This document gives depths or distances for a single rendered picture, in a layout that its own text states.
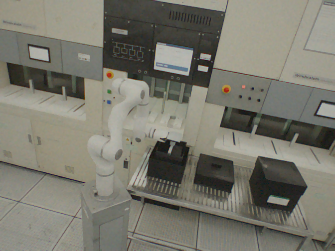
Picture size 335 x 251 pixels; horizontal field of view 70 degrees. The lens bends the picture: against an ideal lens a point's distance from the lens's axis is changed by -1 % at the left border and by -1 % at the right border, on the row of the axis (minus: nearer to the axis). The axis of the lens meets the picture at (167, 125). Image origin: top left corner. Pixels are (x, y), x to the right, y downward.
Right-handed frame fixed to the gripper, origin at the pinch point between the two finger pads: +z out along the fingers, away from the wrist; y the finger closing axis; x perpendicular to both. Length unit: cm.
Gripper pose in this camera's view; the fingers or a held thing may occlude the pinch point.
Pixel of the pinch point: (173, 138)
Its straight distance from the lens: 180.7
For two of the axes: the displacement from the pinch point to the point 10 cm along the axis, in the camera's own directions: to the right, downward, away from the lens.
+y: -2.2, 4.4, -8.7
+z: 9.7, 2.2, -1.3
